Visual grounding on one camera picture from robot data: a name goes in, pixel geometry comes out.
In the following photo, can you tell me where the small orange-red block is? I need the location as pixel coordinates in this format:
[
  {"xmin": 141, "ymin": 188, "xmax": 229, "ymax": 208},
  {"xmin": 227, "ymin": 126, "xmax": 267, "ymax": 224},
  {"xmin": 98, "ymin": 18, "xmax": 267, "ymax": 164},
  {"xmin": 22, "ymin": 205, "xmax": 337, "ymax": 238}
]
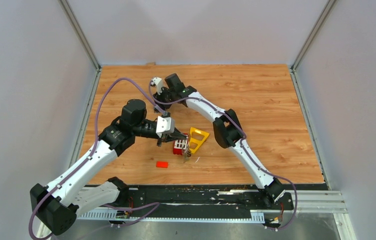
[{"xmin": 156, "ymin": 161, "xmax": 169, "ymax": 169}]

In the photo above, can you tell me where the aluminium front rail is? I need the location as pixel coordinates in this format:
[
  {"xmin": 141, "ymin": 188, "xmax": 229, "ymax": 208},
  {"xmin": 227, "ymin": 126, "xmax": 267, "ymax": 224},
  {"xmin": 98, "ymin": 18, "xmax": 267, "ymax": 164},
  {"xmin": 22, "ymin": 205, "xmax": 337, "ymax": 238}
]
[{"xmin": 77, "ymin": 184, "xmax": 348, "ymax": 224}]

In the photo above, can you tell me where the red window block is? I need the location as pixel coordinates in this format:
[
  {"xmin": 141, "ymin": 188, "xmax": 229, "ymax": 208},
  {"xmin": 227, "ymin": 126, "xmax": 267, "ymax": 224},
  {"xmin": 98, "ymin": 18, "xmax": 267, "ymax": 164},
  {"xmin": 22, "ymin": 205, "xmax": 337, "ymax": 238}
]
[{"xmin": 172, "ymin": 139, "xmax": 188, "ymax": 156}]

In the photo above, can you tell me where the purple cable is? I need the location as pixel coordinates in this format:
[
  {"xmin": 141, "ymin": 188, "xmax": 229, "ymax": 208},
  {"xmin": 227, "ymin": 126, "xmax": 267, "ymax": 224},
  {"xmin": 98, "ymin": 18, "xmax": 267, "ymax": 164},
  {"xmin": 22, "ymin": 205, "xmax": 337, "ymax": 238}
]
[
  {"xmin": 28, "ymin": 77, "xmax": 172, "ymax": 240},
  {"xmin": 148, "ymin": 82, "xmax": 298, "ymax": 232}
]

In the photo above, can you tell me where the yellow plastic triangle frame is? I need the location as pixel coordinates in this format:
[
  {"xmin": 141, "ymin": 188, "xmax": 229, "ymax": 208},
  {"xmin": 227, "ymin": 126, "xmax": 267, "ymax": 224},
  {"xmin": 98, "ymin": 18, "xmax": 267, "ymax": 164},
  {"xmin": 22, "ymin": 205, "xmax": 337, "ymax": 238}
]
[{"xmin": 189, "ymin": 127, "xmax": 210, "ymax": 154}]

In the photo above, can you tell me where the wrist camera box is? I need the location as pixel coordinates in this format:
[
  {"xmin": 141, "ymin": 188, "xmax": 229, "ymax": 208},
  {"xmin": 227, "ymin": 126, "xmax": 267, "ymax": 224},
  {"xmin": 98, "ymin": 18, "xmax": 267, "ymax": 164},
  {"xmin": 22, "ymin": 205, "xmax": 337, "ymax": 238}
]
[
  {"xmin": 156, "ymin": 116, "xmax": 175, "ymax": 137},
  {"xmin": 150, "ymin": 77, "xmax": 164, "ymax": 95}
]

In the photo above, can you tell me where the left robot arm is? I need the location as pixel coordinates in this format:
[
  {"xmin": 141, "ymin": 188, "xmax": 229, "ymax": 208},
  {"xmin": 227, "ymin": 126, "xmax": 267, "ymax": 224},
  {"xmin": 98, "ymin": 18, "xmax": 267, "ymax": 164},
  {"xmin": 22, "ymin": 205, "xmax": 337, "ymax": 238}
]
[{"xmin": 30, "ymin": 99, "xmax": 188, "ymax": 236}]

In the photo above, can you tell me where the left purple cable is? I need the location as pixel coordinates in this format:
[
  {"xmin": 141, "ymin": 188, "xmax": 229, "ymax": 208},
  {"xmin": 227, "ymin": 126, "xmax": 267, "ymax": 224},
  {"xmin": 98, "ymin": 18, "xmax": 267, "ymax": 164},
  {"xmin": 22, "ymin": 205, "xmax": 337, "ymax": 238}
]
[{"xmin": 28, "ymin": 77, "xmax": 172, "ymax": 240}]

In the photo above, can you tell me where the large metal keyring with tags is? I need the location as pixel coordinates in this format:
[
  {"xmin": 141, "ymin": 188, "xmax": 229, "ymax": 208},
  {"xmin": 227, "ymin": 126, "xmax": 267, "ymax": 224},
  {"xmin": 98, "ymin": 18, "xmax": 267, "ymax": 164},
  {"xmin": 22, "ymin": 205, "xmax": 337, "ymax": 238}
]
[{"xmin": 182, "ymin": 140, "xmax": 191, "ymax": 163}]

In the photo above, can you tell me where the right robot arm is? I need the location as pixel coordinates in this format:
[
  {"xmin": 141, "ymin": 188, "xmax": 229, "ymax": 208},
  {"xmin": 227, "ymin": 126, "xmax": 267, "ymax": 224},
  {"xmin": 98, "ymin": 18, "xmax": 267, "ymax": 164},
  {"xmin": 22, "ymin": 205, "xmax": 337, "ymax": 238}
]
[{"xmin": 149, "ymin": 73, "xmax": 285, "ymax": 209}]

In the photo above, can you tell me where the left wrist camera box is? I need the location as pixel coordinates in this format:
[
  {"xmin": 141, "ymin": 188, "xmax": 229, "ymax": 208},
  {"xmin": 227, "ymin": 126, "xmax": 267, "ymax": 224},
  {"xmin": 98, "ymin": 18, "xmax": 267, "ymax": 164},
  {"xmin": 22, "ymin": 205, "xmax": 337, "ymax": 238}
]
[{"xmin": 156, "ymin": 116, "xmax": 175, "ymax": 137}]

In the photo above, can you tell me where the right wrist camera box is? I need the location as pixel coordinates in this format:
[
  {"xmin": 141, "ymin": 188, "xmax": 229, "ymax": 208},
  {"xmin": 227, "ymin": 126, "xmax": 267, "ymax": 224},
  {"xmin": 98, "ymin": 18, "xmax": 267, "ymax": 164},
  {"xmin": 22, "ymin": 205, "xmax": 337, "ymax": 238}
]
[{"xmin": 150, "ymin": 77, "xmax": 164, "ymax": 95}]

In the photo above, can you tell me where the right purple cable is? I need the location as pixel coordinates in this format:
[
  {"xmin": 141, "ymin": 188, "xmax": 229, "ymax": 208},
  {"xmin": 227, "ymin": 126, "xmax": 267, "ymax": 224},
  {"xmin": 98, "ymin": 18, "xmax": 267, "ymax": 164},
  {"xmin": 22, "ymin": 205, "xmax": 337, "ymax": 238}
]
[{"xmin": 148, "ymin": 82, "xmax": 298, "ymax": 232}]

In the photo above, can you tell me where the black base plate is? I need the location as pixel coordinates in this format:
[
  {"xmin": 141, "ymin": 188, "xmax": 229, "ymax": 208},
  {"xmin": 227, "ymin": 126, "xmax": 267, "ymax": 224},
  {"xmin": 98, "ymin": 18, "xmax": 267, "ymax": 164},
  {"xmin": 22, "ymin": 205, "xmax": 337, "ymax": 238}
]
[{"xmin": 126, "ymin": 184, "xmax": 295, "ymax": 211}]

